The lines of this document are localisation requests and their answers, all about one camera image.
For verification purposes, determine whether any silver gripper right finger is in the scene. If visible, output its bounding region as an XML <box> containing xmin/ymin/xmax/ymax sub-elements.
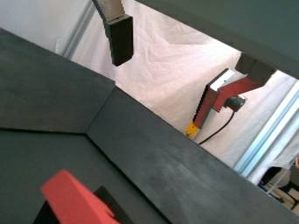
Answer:
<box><xmin>192</xmin><ymin>53</ymin><xmax>276</xmax><ymax>129</ymax></box>

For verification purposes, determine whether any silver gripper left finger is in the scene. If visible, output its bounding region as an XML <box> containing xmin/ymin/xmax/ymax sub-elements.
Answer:
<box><xmin>90</xmin><ymin>0</ymin><xmax>133</xmax><ymax>67</ymax></box>

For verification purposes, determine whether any red double-square block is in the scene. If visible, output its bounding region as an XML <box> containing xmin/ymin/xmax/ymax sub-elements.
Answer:
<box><xmin>41</xmin><ymin>170</ymin><xmax>120</xmax><ymax>224</ymax></box>

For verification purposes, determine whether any aluminium frame profile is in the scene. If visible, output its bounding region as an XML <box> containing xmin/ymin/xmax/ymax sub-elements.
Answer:
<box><xmin>233</xmin><ymin>81</ymin><xmax>299</xmax><ymax>178</ymax></box>

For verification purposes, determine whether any black cable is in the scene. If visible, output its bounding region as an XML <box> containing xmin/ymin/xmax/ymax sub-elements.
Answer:
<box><xmin>197</xmin><ymin>110</ymin><xmax>239</xmax><ymax>146</ymax></box>

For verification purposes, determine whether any yellow clamp bracket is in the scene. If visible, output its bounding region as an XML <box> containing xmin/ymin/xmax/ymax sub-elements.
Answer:
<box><xmin>184</xmin><ymin>122</ymin><xmax>198</xmax><ymax>137</ymax></box>

